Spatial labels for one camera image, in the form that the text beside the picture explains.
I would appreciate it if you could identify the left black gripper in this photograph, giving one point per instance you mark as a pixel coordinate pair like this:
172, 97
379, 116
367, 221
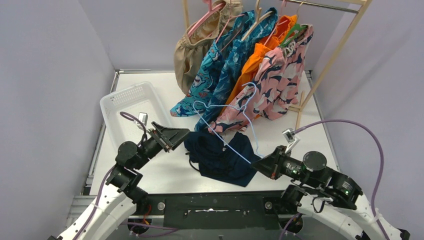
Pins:
159, 138

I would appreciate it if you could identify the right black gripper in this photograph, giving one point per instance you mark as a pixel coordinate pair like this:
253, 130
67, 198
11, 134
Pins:
268, 165

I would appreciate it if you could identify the navy blue shorts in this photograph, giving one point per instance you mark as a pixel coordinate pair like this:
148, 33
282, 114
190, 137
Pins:
226, 163

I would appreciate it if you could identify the white perforated plastic basket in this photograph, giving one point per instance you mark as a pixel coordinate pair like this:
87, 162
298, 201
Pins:
136, 99

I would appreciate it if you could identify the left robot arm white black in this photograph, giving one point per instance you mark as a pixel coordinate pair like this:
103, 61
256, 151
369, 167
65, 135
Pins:
119, 195

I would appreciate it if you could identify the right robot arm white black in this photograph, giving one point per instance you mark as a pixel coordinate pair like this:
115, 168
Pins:
330, 197

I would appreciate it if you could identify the light blue shark shorts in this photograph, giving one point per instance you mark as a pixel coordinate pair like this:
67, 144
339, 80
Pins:
209, 72

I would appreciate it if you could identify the pink shark print shorts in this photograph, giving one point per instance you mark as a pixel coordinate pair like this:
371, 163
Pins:
278, 78

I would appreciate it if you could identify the beige shorts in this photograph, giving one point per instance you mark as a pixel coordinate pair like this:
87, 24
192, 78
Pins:
190, 51

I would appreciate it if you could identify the dark blue whale shorts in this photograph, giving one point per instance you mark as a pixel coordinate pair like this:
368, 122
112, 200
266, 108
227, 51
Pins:
232, 68

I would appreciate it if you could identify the pink plastic hanger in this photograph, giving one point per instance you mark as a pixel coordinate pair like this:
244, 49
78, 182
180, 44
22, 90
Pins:
211, 9

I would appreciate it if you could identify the thin pink hanger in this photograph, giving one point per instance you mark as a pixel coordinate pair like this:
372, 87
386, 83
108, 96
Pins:
233, 11

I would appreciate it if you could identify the orange shorts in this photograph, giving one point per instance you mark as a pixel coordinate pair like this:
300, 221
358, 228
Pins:
265, 45

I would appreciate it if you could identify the green plastic hanger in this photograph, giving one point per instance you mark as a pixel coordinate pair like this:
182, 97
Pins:
293, 33

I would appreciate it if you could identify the wooden hanger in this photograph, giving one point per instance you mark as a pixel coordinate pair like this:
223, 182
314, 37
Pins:
258, 19

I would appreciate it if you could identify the wooden clothes rack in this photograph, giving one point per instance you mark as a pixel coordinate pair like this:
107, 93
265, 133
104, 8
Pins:
363, 6

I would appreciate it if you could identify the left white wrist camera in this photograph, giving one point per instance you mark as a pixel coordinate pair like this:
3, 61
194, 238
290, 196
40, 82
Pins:
142, 120

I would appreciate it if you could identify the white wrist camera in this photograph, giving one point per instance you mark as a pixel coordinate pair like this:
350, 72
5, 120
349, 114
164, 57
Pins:
142, 120
291, 138

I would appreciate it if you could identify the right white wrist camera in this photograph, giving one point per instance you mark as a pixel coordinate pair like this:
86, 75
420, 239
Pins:
291, 138

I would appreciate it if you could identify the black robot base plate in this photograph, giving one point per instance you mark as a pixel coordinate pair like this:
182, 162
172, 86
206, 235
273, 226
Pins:
216, 210

